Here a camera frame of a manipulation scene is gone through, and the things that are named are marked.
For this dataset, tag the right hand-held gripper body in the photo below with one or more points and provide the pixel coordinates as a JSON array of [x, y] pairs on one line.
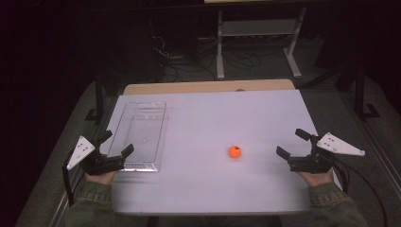
[[318, 157]]

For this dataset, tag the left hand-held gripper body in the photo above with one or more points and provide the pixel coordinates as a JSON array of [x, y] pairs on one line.
[[94, 160]]

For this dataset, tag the clear plastic tray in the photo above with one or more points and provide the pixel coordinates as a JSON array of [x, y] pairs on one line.
[[142, 135]]

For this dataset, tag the orange ball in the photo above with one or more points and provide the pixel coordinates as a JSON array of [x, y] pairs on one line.
[[235, 152]]

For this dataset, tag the person's left hand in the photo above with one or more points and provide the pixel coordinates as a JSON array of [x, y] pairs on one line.
[[101, 177]]

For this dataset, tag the person's right hand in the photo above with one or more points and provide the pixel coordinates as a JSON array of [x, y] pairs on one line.
[[317, 179]]

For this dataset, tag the black metal stand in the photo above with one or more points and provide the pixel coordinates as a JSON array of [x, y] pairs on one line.
[[362, 94], [97, 101]]

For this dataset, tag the white mat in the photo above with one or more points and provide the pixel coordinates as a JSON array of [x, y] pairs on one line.
[[208, 151]]

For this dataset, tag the white metal stand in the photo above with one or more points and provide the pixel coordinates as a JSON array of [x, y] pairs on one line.
[[252, 38]]

